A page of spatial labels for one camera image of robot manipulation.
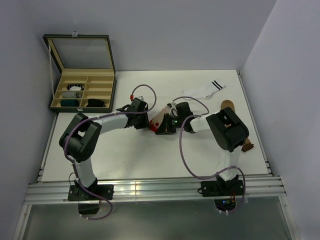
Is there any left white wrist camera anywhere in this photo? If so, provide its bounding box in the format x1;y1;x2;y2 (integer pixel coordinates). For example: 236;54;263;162
129;94;144;101

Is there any black compartment storage box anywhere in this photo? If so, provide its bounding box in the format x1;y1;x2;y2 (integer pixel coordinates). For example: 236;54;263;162
42;31;117;113

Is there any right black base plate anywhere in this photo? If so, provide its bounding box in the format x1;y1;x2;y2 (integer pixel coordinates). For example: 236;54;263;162
197;175;245;212

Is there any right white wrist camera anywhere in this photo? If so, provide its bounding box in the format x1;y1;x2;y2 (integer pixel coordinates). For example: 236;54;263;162
167;101;177;117

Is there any aluminium mounting rail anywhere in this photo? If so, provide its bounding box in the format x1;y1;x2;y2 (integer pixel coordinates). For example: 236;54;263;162
23;175;286;205

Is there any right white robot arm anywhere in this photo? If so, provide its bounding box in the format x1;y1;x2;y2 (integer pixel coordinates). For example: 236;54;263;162
155;102;249;195

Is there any grey rolled sock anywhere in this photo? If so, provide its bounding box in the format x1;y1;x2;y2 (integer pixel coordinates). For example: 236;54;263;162
61;91;82;99

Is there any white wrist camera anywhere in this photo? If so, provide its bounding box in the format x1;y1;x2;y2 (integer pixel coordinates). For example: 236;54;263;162
167;101;177;117
129;94;144;101

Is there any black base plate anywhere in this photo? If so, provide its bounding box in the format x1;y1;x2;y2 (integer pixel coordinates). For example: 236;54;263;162
67;179;114;221
197;175;245;212

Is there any white striped sock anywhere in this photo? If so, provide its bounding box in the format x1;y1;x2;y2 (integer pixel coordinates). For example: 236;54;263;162
182;80;226;100

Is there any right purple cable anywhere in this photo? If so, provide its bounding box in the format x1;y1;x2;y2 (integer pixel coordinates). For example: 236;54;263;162
171;96;247;215

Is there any purple cable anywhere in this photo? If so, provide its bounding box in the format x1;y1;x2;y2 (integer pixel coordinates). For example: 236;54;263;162
171;96;247;215
64;84;157;221

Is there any dark green rolled sock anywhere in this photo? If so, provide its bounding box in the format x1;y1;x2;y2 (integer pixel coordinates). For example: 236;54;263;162
60;99;80;108

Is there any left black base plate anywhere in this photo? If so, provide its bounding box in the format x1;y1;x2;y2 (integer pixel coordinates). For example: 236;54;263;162
67;179;114;221

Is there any black white rolled sock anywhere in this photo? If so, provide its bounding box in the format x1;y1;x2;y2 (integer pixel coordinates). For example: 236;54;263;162
66;83;85;91

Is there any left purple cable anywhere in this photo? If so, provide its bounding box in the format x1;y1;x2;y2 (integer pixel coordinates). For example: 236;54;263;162
64;84;157;221

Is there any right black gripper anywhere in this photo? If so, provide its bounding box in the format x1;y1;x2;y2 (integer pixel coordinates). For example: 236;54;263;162
155;113;185;135

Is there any brown sock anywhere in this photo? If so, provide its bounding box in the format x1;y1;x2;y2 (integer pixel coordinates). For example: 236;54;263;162
220;99;254;153

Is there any beige reindeer sock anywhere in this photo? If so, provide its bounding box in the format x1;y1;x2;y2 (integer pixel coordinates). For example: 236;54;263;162
149;104;171;133

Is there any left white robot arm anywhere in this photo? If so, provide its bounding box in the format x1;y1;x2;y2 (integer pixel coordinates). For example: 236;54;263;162
59;96;149;200

